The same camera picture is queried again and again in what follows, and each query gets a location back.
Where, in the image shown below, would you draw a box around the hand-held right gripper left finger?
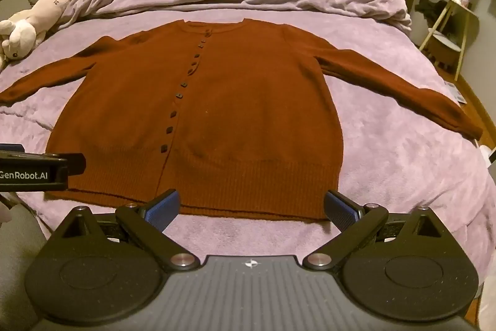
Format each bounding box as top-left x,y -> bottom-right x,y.
50,189 -> 197,273

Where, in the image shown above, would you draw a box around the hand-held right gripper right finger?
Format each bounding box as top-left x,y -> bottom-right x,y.
302,190 -> 454,272

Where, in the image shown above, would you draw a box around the rust brown button cardigan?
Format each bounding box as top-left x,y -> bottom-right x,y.
0,18 -> 483,222

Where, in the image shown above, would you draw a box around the purple fleece bed blanket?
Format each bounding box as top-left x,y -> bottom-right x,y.
0,11 -> 496,266

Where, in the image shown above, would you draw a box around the papers on floor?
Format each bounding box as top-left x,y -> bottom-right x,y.
442,81 -> 466,105

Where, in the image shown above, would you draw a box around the pink plush toy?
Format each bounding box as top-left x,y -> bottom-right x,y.
0,0 -> 98,64

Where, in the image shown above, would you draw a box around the dark cloth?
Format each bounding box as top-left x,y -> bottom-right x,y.
414,0 -> 450,31

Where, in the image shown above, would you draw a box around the side table with yellow legs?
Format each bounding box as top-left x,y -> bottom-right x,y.
418,0 -> 481,81

